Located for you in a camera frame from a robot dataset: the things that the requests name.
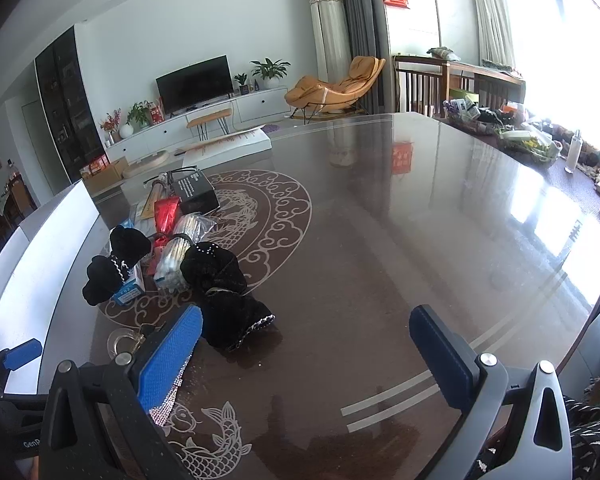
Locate green potted plant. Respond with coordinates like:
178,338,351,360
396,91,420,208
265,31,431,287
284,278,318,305
251,58,291,89

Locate white bottle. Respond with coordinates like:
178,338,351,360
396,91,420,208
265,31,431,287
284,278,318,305
565,130,583,174

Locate red flowers white vase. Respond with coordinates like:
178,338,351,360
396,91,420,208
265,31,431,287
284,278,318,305
100,108,134,142

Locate wooden stool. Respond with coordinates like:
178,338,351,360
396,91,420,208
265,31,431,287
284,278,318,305
186,108,232,141

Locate white standing air conditioner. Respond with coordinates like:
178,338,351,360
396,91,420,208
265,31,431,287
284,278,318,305
308,0,352,84

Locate black velvet hair bow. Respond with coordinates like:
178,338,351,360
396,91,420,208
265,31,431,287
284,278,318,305
82,226,151,306

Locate dark wooden armchair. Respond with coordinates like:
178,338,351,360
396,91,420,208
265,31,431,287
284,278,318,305
392,55,451,118

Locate blue white medicine box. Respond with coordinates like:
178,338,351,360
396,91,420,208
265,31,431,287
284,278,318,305
111,263,146,306

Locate wooden handle tool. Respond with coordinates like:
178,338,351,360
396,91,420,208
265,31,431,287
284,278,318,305
140,174,168,220

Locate black velvet bow scrunchie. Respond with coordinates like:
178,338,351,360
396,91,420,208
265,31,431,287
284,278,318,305
180,242,275,352

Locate black odor removing bar box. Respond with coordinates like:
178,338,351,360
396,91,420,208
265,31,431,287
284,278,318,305
171,170,220,214

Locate grey curtain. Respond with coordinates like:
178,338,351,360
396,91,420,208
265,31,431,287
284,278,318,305
343,0,396,114

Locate leafy plant beside red box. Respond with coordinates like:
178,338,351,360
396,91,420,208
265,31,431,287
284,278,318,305
126,101,152,132

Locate black display cabinet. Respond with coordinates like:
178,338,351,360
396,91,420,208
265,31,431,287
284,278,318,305
34,27,105,182

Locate white tv cabinet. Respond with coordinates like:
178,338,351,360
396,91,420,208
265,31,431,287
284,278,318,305
106,87,290,162

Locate black frame eyeglasses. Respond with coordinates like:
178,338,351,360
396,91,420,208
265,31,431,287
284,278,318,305
143,165,199,186

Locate red foil packet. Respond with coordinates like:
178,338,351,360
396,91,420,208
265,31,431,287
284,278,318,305
154,196,181,235

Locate small potted plant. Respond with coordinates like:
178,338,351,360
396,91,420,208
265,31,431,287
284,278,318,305
234,73,250,96

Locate cotton swabs plastic bag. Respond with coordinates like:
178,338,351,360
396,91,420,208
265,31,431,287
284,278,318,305
154,214,216,292

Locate black flat television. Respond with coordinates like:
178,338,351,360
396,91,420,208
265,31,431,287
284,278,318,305
156,55,233,114

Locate white coffee table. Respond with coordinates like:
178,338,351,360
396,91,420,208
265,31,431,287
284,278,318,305
173,128,272,169

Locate orange lounge chair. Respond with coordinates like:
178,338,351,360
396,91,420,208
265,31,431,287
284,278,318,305
284,55,386,122

